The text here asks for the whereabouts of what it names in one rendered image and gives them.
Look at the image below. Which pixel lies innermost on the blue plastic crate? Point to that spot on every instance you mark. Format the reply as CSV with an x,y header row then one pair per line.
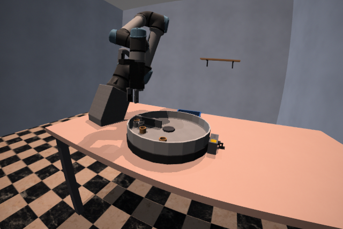
x,y
190,112

